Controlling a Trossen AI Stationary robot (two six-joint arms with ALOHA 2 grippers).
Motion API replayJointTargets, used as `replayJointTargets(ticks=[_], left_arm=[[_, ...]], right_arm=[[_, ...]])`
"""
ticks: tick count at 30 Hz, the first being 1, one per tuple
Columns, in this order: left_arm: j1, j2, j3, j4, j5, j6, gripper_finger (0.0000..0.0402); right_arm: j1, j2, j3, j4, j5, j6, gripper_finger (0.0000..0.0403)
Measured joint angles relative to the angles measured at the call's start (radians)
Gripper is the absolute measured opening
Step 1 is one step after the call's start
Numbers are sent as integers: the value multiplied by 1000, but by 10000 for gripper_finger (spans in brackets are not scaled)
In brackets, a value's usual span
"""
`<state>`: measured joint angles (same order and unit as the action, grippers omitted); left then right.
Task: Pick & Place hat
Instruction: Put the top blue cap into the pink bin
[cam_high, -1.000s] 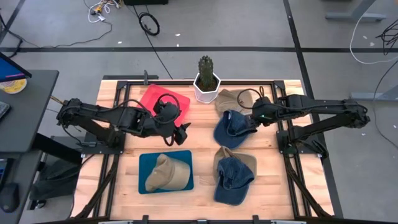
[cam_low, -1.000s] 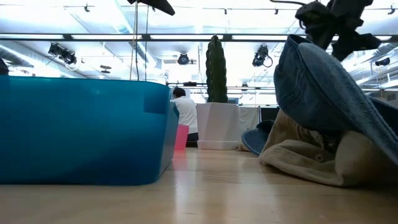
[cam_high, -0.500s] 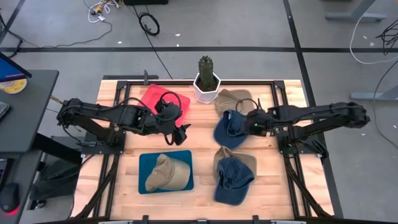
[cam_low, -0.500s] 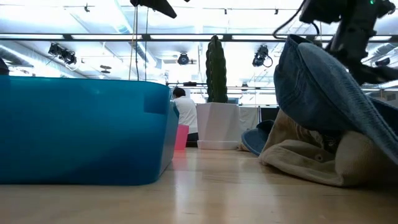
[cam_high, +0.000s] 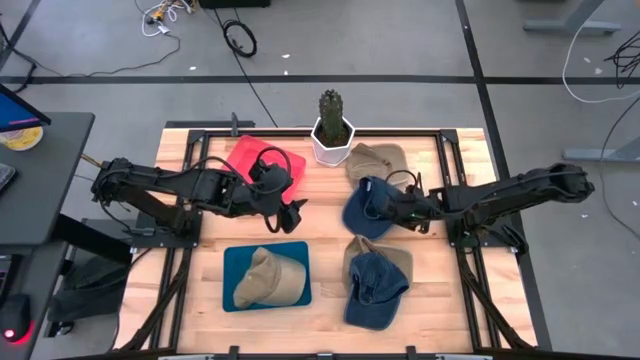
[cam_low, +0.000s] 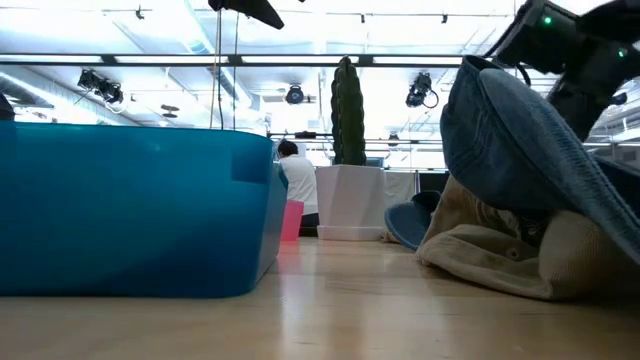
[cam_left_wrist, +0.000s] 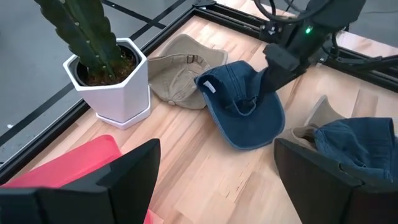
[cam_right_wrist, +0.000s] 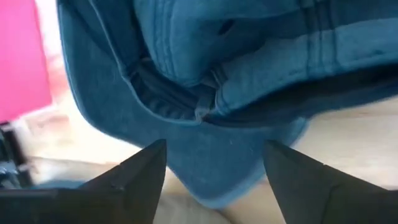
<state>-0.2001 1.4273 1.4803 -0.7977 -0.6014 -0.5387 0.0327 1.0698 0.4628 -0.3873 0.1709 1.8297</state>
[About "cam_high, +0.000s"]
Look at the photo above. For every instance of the black computer mouse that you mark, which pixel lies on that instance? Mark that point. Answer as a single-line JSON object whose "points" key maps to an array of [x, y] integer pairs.
{"points": [[12, 315]]}

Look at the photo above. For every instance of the black desk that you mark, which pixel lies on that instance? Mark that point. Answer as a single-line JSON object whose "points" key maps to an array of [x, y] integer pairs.
{"points": [[45, 175]]}

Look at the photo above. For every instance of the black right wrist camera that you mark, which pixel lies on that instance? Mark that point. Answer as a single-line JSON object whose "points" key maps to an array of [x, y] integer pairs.
{"points": [[416, 190]]}

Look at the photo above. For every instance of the white plant pot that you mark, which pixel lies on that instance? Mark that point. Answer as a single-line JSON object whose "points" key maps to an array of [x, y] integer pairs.
{"points": [[330, 155]]}

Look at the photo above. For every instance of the black box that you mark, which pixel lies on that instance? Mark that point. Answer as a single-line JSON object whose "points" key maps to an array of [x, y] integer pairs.
{"points": [[235, 3]]}

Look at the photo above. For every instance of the black aluminium table frame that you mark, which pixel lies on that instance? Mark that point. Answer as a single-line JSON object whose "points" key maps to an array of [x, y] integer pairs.
{"points": [[400, 133]]}

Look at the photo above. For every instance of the beige baseball cap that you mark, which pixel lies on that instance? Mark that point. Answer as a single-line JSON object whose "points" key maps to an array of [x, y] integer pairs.
{"points": [[395, 257], [375, 157], [275, 280]]}

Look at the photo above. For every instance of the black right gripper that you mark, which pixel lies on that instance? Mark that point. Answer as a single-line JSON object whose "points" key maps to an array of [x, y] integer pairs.
{"points": [[422, 207]]}

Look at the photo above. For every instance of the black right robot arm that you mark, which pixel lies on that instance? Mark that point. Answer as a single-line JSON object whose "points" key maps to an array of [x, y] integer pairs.
{"points": [[525, 187]]}

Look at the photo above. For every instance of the computer monitor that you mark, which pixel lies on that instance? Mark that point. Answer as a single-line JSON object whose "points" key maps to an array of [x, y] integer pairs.
{"points": [[15, 112]]}

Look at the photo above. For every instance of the black keyboard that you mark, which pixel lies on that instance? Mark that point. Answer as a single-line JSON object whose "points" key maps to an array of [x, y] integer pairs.
{"points": [[5, 177]]}

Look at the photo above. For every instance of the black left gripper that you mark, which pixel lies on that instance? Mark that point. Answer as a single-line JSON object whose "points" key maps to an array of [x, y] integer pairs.
{"points": [[265, 204]]}

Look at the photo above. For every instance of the yellow round disc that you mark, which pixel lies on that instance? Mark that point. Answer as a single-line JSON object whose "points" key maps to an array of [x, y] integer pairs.
{"points": [[22, 140]]}

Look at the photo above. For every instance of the grey desk foot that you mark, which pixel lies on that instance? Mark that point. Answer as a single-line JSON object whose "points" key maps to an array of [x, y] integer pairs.
{"points": [[600, 155], [570, 26]]}

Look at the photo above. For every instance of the blue plastic bin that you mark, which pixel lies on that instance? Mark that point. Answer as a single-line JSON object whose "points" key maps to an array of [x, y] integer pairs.
{"points": [[232, 252]]}

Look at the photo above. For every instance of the red plastic bin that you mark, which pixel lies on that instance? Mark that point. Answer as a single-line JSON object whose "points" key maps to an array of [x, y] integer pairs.
{"points": [[245, 150]]}

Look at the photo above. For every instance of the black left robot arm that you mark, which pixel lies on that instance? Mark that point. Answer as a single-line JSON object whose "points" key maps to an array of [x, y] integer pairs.
{"points": [[150, 180]]}

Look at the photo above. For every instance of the blue denim baseball cap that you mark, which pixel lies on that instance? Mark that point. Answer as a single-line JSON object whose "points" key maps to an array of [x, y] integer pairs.
{"points": [[375, 300], [367, 220]]}

